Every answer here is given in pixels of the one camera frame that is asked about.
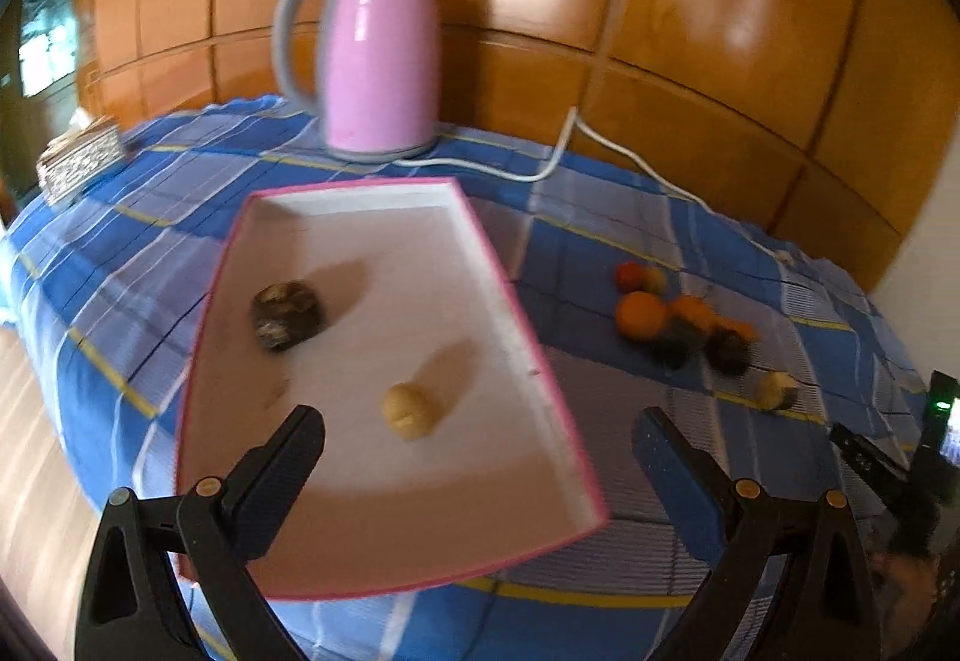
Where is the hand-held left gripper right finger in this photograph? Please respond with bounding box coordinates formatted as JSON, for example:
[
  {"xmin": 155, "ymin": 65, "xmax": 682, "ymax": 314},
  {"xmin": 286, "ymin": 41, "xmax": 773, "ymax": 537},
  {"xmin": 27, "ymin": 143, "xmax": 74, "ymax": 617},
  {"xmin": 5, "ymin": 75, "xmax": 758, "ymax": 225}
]
[{"xmin": 631, "ymin": 406, "xmax": 882, "ymax": 661}]

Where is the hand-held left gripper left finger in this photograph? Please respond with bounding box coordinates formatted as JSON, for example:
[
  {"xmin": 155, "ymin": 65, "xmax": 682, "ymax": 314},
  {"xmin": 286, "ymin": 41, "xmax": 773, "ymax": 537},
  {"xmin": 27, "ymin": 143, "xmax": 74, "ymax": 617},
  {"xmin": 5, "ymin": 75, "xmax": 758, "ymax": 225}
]
[{"xmin": 75, "ymin": 404, "xmax": 327, "ymax": 661}]

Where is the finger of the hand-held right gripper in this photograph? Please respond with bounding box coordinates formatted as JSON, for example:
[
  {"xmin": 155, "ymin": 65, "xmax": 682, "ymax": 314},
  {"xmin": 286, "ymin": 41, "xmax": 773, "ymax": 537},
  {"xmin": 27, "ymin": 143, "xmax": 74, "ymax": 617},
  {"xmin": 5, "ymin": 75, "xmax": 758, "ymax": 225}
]
[{"xmin": 829, "ymin": 423, "xmax": 913, "ymax": 519}]

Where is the tangerine with stem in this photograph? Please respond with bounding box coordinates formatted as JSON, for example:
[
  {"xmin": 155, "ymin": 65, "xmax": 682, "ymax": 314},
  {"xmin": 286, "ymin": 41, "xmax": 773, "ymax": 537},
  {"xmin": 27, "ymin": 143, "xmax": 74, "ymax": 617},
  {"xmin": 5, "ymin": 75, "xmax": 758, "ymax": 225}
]
[{"xmin": 669, "ymin": 295, "xmax": 715, "ymax": 328}]

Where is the pink-edged white tray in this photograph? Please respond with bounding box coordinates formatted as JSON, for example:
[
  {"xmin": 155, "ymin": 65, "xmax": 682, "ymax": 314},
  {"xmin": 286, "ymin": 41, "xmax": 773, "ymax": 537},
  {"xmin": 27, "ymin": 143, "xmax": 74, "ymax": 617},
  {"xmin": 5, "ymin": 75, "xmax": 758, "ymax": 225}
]
[{"xmin": 174, "ymin": 177, "xmax": 611, "ymax": 603}]

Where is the small yellow potato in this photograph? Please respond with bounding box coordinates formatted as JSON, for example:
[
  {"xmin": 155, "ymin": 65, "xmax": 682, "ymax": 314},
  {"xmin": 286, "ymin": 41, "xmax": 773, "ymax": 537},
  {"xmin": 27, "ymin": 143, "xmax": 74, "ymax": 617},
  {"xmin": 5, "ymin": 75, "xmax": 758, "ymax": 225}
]
[{"xmin": 382, "ymin": 382, "xmax": 437, "ymax": 441}]

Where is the round orange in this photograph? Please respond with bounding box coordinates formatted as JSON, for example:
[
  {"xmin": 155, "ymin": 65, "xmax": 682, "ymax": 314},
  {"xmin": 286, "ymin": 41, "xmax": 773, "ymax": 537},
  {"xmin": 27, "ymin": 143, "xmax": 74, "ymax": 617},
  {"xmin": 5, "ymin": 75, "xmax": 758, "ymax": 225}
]
[{"xmin": 616, "ymin": 291, "xmax": 668, "ymax": 341}]

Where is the blue plaid cloth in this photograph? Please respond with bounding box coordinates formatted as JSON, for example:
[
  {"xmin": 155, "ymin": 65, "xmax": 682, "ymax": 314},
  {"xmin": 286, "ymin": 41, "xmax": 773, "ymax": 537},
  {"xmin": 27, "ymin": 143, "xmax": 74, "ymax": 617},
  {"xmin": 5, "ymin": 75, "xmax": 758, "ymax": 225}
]
[{"xmin": 0, "ymin": 95, "xmax": 931, "ymax": 661}]

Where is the patterned tissue box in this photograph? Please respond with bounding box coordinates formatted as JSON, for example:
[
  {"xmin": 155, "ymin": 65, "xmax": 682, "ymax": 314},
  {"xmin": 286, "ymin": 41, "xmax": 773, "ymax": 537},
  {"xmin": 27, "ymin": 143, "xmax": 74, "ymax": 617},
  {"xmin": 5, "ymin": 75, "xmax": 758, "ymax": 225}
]
[{"xmin": 36, "ymin": 113, "xmax": 125, "ymax": 206}]

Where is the pink electric kettle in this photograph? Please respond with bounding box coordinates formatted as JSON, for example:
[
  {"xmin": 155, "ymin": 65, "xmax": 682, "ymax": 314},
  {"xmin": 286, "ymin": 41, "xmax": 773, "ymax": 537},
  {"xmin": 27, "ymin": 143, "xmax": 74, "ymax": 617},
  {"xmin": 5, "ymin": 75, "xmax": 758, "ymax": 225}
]
[{"xmin": 272, "ymin": 0, "xmax": 443, "ymax": 163}]

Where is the window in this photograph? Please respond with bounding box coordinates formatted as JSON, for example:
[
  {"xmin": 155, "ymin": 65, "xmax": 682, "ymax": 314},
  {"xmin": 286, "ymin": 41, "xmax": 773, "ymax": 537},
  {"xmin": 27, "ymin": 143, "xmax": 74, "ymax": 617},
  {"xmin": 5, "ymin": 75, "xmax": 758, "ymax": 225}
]
[{"xmin": 15, "ymin": 0, "xmax": 83, "ymax": 100}]

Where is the white power cable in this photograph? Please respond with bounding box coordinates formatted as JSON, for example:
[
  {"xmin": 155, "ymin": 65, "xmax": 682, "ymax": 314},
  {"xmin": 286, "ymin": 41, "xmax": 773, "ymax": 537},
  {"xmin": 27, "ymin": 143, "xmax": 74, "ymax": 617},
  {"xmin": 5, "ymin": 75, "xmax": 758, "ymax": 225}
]
[{"xmin": 394, "ymin": 106, "xmax": 796, "ymax": 265}]

